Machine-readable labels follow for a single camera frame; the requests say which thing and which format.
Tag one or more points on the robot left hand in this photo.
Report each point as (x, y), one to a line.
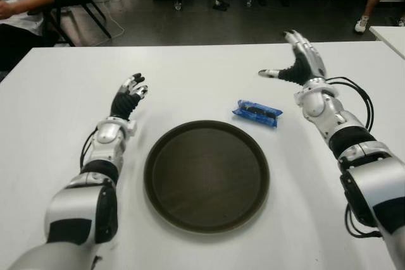
(123, 105)

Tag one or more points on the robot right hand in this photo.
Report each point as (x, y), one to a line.
(303, 67)

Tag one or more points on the blue Oreo cookie pack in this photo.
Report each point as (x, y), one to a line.
(256, 113)

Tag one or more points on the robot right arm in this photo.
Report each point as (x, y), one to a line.
(373, 175)

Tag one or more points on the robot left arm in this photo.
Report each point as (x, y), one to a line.
(72, 206)

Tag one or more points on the white side table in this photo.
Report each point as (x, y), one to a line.
(390, 37)

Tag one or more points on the round brown tray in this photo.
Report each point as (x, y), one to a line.
(205, 175)

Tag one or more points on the seated person in white shirt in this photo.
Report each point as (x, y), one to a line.
(19, 4)

